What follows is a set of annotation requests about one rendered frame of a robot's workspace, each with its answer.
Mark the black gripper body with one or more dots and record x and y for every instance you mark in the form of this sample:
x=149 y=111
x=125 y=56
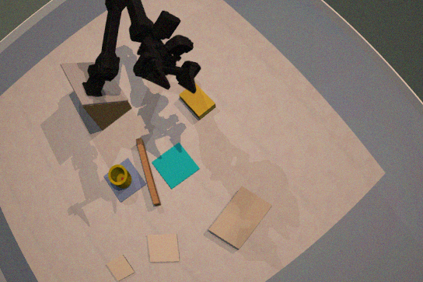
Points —
x=168 y=65

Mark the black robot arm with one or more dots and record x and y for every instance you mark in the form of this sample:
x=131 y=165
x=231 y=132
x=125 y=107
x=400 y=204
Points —
x=142 y=30

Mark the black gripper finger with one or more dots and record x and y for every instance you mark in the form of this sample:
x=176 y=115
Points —
x=187 y=80
x=155 y=74

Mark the brown wooden bar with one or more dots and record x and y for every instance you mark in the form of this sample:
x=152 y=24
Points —
x=148 y=172

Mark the olive yellow cup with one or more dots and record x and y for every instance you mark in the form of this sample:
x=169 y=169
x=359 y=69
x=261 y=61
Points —
x=116 y=173

